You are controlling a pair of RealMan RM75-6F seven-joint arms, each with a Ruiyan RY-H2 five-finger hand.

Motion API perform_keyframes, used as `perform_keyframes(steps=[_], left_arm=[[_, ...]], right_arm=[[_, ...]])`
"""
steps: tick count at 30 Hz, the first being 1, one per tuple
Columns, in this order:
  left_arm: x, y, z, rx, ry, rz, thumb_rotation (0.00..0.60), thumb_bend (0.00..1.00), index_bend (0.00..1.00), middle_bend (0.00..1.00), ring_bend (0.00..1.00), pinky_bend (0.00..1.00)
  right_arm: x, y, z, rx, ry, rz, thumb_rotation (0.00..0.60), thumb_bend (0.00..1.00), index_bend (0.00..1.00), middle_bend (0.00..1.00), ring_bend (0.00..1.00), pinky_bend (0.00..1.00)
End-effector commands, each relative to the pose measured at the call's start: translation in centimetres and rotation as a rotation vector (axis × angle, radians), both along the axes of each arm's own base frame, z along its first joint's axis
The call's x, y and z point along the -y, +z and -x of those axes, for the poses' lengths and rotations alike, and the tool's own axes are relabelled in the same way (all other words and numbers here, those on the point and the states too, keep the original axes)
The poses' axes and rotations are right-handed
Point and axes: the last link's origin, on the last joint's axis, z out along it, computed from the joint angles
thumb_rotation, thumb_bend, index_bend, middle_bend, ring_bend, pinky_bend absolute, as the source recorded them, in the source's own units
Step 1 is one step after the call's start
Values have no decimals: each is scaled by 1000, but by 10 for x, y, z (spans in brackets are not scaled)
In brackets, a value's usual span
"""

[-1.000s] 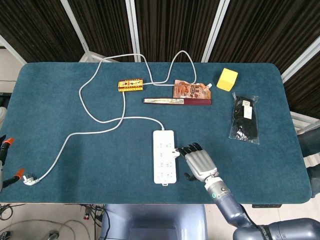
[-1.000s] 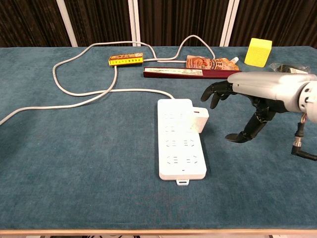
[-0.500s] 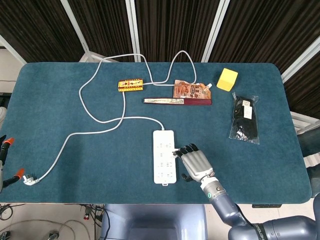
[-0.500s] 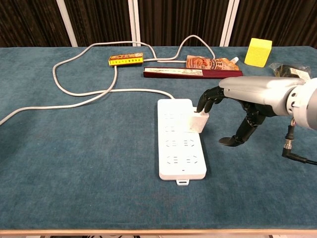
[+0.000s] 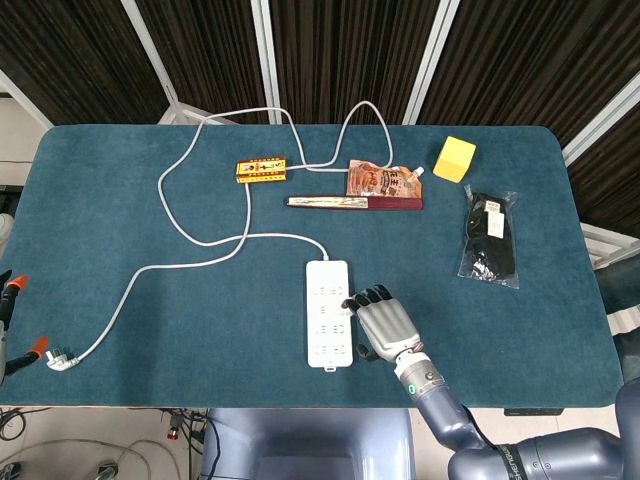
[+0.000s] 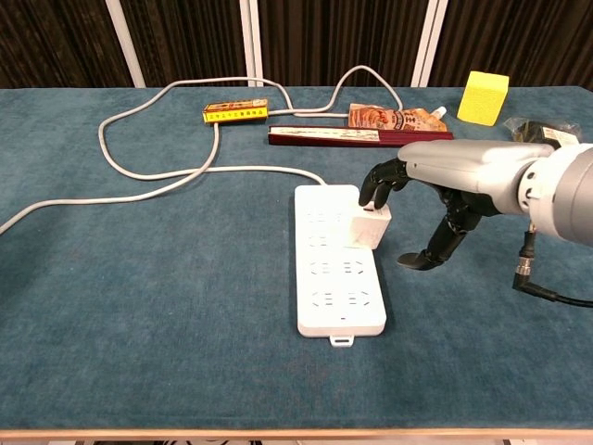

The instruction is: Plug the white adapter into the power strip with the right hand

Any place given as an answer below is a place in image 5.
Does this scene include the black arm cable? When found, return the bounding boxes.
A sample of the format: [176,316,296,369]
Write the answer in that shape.
[459,403,501,451]

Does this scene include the blue grey robot torso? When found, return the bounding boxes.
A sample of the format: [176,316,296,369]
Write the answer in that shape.
[199,407,416,480]

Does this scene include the grey power strip cable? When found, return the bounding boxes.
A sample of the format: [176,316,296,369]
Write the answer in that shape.
[45,101,394,372]

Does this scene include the white metal rack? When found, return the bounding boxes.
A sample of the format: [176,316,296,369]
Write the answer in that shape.
[582,222,640,271]

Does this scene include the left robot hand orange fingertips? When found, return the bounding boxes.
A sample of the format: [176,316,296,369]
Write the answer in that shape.
[0,269,50,384]

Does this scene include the black socks in plastic bag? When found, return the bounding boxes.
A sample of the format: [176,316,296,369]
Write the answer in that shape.
[457,183,521,290]

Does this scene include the white floor cable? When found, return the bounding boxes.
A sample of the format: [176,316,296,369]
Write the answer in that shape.
[0,438,176,480]

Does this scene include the dark grey chair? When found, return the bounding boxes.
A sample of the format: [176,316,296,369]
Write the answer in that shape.
[598,259,640,386]

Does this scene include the teal table cloth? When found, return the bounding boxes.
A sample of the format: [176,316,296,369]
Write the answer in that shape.
[0,123,626,409]

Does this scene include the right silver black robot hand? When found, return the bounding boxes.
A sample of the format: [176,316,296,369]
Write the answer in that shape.
[341,283,425,362]

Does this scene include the yellow sponge cube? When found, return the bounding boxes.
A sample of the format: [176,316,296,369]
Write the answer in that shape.
[432,135,477,185]

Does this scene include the black floor cable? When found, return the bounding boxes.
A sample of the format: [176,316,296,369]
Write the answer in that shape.
[0,407,51,442]

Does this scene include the orange spouted sauce pouch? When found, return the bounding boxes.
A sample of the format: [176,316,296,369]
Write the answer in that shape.
[344,158,426,199]

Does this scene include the white power strip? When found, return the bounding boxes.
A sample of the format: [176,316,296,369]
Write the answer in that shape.
[305,258,355,374]

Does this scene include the white screen frame post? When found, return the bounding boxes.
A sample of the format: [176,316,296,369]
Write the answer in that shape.
[249,0,285,125]
[402,0,464,126]
[119,0,189,114]
[0,67,55,129]
[562,69,640,166]

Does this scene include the small yellow red box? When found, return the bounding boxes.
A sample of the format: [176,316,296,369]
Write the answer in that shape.
[235,157,289,185]

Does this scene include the white screen base foot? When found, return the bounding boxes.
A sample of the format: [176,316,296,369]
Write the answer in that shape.
[157,102,241,126]

